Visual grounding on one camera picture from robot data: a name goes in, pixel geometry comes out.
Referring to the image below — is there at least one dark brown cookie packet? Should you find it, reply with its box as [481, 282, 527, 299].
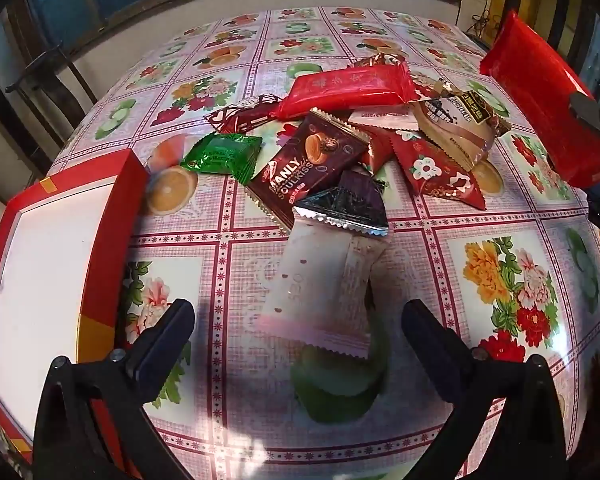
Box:
[245, 108, 372, 233]

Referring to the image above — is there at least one black triangular snack packet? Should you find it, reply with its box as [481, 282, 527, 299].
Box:
[291, 170, 391, 238]

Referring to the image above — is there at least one pale pink snack packet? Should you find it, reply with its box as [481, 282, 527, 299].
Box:
[347, 107, 421, 133]

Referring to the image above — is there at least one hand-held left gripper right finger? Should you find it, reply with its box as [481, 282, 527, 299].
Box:
[401, 298, 568, 480]

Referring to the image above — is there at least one red flower-print snack packet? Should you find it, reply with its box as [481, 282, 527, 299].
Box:
[389, 130, 487, 211]

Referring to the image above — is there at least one red heart-patterned candy packet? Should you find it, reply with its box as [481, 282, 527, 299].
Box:
[203, 94, 283, 136]

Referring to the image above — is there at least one small red snack packet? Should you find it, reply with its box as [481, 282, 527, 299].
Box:
[357, 125, 396, 173]

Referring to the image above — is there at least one long red snack packet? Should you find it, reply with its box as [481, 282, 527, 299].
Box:
[272, 64, 415, 121]
[479, 9, 600, 188]

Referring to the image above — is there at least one brown gold snack packet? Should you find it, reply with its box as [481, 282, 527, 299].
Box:
[355, 52, 408, 69]

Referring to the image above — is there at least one dark wooden chair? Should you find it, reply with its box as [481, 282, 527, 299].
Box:
[500, 0, 600, 86]
[5, 42, 101, 126]

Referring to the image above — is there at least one red cardboard box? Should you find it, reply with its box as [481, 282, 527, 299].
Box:
[0, 149, 151, 461]

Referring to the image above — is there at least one pink white snack packet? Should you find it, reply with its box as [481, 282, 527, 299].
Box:
[254, 222, 388, 361]

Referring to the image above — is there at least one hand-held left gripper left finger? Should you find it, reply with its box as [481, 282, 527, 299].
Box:
[32, 298, 196, 480]

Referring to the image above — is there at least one red gold patterned packet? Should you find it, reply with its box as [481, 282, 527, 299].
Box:
[409, 71, 453, 106]

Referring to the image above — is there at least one beige bread packet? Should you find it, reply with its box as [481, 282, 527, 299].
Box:
[411, 87, 511, 171]

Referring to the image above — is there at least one green snack packet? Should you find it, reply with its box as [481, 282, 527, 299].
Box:
[180, 132, 263, 184]

